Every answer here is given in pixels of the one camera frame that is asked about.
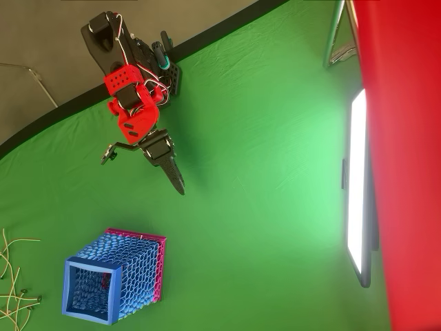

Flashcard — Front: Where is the blue and pink mesh basket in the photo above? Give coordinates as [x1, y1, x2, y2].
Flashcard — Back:
[61, 227, 167, 327]

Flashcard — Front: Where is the green table cloth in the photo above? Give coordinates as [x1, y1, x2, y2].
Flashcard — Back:
[0, 0, 392, 331]

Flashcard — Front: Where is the black monitor on stand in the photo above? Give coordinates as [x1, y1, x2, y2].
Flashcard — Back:
[340, 88, 380, 289]

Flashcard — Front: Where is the chrome tube stand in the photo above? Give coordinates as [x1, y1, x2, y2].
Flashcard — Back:
[322, 0, 359, 70]

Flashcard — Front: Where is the large smooth red object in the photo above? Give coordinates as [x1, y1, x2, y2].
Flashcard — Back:
[351, 0, 441, 331]

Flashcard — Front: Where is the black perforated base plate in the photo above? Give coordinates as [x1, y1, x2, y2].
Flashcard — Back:
[161, 61, 182, 98]

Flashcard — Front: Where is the black clamp with cyan ring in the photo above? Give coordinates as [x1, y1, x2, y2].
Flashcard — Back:
[150, 30, 173, 72]

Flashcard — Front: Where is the white floor cable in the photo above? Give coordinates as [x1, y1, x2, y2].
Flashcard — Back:
[0, 63, 59, 108]

